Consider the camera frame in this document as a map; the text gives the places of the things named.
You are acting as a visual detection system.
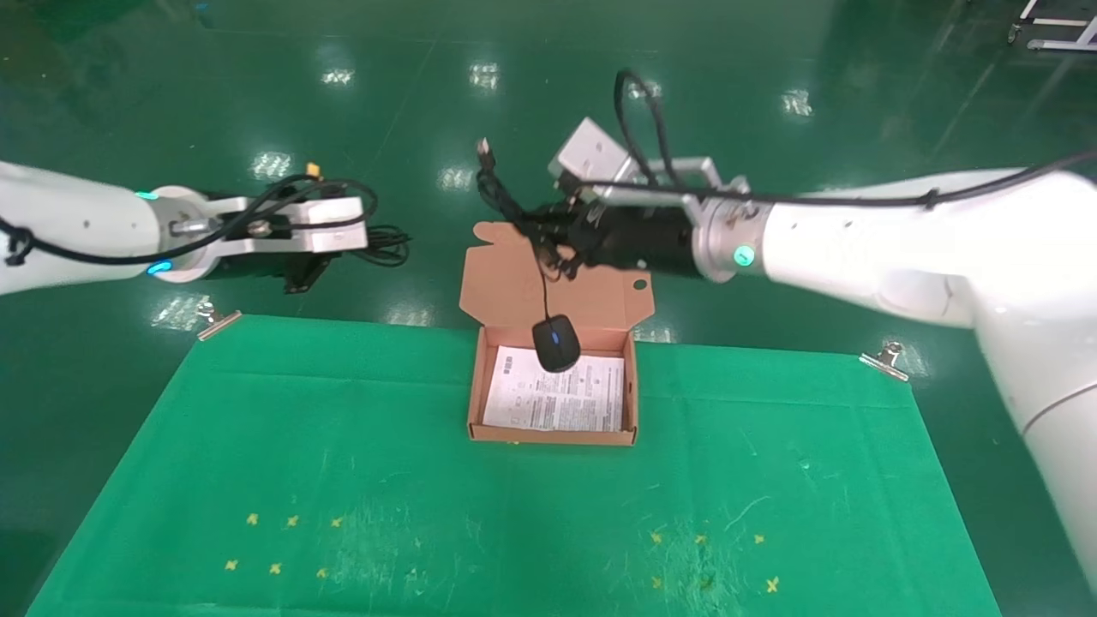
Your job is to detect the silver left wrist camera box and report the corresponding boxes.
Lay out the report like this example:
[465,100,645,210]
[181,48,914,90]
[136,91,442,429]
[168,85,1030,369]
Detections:
[171,195,370,256]

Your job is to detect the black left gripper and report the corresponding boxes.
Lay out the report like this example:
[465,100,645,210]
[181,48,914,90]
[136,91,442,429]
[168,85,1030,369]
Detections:
[204,247,337,295]

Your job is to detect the orange cardboard box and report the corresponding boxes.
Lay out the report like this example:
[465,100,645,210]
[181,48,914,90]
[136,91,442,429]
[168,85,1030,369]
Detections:
[459,222,656,447]

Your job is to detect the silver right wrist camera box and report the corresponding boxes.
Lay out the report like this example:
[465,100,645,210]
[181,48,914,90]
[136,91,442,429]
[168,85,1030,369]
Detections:
[548,117,752,209]

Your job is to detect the white printed instruction sheet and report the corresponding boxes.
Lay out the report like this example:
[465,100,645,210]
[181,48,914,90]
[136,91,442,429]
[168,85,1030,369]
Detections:
[482,346,626,434]

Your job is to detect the silver binder clip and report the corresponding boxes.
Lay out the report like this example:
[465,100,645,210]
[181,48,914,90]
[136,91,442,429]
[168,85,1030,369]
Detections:
[859,342,910,383]
[196,299,244,343]

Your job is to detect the white metal cart frame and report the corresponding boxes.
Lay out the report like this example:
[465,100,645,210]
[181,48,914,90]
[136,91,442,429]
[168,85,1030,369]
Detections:
[1006,0,1097,53]

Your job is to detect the green table mat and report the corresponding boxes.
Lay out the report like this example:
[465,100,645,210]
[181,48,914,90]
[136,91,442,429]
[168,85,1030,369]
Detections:
[26,314,1004,617]

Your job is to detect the black wired computer mouse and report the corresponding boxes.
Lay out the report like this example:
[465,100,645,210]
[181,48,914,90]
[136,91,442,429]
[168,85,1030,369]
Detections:
[476,137,583,374]

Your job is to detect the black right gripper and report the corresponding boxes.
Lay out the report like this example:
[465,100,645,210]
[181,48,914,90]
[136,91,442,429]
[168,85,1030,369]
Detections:
[519,204,700,280]

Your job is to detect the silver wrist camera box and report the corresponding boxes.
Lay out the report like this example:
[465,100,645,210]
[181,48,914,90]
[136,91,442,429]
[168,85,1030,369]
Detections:
[171,195,370,256]
[548,117,752,209]

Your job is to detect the black data cable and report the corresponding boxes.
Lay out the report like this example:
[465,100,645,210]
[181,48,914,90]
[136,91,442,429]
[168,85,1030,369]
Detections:
[341,223,412,269]

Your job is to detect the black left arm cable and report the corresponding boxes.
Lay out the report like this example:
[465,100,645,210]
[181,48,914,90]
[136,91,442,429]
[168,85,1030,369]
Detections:
[0,161,380,267]

